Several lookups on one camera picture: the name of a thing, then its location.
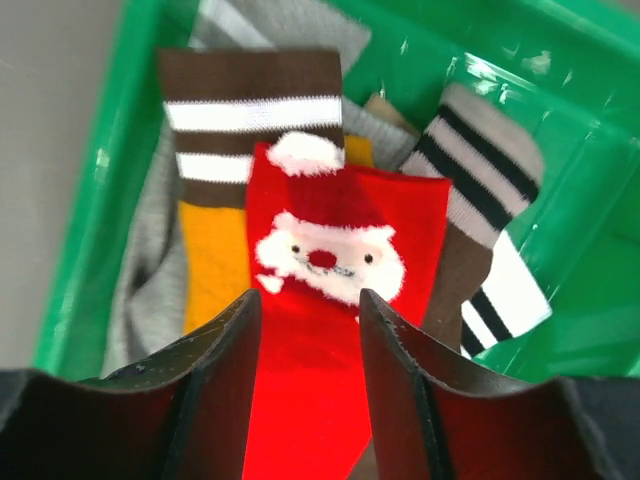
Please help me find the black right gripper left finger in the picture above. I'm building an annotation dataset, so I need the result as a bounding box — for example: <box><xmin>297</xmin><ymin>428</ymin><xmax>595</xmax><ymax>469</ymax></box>
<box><xmin>1</xmin><ymin>290</ymin><xmax>261</xmax><ymax>479</ymax></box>

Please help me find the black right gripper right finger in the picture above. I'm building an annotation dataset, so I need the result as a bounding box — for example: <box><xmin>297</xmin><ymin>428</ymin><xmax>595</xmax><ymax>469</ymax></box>
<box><xmin>360</xmin><ymin>289</ymin><xmax>639</xmax><ymax>479</ymax></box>

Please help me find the red santa sock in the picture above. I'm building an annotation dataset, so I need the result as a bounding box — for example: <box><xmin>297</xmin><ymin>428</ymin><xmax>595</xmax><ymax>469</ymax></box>
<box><xmin>243</xmin><ymin>132</ymin><xmax>451</xmax><ymax>479</ymax></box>

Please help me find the light grey sock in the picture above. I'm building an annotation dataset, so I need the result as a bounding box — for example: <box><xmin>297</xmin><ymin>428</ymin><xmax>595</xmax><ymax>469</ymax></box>
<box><xmin>102</xmin><ymin>0</ymin><xmax>421</xmax><ymax>379</ymax></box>

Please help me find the mustard yellow sock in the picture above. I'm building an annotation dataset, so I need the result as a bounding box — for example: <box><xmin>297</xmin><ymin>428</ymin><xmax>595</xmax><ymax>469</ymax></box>
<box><xmin>179</xmin><ymin>134</ymin><xmax>374</xmax><ymax>336</ymax></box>

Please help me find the grey black striped sock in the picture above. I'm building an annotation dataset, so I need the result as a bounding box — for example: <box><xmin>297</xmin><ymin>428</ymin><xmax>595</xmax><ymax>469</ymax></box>
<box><xmin>400</xmin><ymin>83</ymin><xmax>545</xmax><ymax>357</ymax></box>

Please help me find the brown white striped sock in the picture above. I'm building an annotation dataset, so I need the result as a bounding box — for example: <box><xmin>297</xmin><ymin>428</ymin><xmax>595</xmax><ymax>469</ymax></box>
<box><xmin>158</xmin><ymin>48</ymin><xmax>344</xmax><ymax>208</ymax></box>

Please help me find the green plastic crate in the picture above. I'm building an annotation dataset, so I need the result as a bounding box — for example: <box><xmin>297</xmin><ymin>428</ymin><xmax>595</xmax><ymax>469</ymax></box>
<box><xmin>34</xmin><ymin>1</ymin><xmax>639</xmax><ymax>381</ymax></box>

